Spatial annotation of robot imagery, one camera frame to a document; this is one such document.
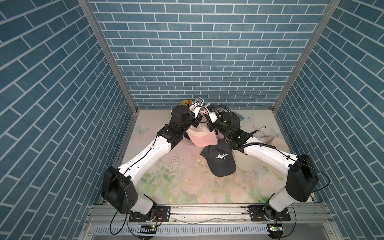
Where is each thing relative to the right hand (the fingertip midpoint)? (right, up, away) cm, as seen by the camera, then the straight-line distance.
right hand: (208, 112), depth 78 cm
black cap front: (+8, -27, +11) cm, 31 cm away
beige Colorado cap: (+24, -29, +10) cm, 39 cm away
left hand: (-3, +2, -2) cm, 4 cm away
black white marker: (+42, -9, +31) cm, 53 cm away
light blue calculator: (+28, -1, +37) cm, 46 cm away
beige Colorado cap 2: (+44, -18, +15) cm, 50 cm away
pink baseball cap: (-3, -13, +9) cm, 16 cm away
